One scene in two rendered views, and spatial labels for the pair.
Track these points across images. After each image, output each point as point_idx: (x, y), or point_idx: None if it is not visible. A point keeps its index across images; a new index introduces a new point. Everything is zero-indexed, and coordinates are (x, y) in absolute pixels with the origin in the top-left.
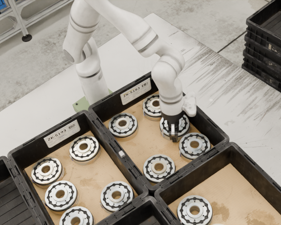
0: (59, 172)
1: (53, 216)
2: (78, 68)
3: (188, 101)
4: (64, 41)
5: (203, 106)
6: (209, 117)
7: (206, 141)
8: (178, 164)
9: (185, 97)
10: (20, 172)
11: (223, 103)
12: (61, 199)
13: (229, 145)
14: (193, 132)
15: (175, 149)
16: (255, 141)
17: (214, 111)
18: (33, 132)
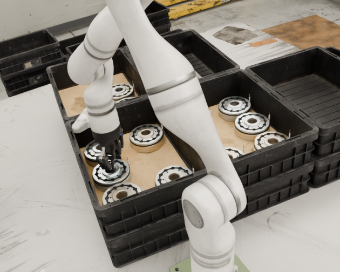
0: (256, 138)
1: None
2: (228, 223)
3: (85, 116)
4: (235, 170)
5: (58, 263)
6: (61, 245)
7: (87, 150)
8: (126, 147)
9: (86, 120)
10: (294, 113)
11: (30, 261)
12: (250, 116)
13: (70, 116)
14: (95, 158)
15: (122, 159)
16: (32, 206)
17: (49, 252)
18: (331, 267)
